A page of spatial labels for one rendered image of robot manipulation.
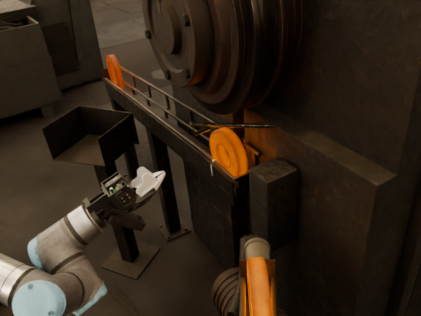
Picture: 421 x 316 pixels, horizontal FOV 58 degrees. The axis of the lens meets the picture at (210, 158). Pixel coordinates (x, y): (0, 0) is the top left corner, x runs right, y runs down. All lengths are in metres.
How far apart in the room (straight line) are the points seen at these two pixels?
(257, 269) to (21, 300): 0.46
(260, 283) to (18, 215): 1.88
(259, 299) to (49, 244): 0.53
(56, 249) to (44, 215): 1.34
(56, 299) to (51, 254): 0.18
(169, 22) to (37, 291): 0.61
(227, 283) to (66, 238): 0.41
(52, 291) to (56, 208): 1.52
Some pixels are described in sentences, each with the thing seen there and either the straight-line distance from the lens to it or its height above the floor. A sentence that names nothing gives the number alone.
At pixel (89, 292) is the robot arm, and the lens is 0.97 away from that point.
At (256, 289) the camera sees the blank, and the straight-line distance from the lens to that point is 0.71.
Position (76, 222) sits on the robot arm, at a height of 0.73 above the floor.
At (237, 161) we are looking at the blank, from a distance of 1.04.
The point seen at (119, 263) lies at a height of 0.01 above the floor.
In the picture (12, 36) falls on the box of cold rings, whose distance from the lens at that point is 3.27.
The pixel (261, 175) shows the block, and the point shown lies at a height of 0.80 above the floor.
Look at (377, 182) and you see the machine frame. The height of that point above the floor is 0.87.
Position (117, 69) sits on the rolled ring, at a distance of 2.00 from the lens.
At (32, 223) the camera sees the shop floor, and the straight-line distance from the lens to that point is 2.31.
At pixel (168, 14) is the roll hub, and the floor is 1.15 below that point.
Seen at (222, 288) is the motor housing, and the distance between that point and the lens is 1.03.
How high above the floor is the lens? 1.33
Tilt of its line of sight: 33 degrees down
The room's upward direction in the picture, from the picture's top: 6 degrees counter-clockwise
